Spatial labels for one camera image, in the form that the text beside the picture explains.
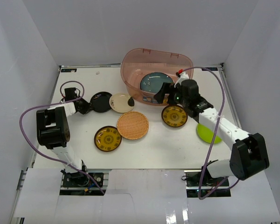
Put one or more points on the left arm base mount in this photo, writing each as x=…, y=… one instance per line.
x=83, y=186

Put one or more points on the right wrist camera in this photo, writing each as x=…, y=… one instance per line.
x=182, y=76

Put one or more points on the lime green plate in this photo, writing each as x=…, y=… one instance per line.
x=204, y=133

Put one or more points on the yellow patterned plate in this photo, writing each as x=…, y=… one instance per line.
x=174, y=116
x=107, y=139

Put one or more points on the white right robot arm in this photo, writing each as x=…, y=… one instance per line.
x=248, y=151

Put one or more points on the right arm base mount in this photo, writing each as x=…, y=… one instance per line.
x=192, y=178

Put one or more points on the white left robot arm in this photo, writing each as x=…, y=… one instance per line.
x=53, y=132

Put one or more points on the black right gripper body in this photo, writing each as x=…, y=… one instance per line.
x=176, y=96

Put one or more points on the woven bamboo tray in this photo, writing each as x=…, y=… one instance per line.
x=133, y=125

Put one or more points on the pink translucent plastic bin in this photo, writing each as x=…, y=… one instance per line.
x=139, y=62

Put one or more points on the cream plate with black spot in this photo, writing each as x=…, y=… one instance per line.
x=121, y=102

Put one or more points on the blue-grey glazed plate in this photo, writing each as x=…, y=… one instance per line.
x=153, y=82

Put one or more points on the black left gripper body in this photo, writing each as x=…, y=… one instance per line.
x=84, y=106

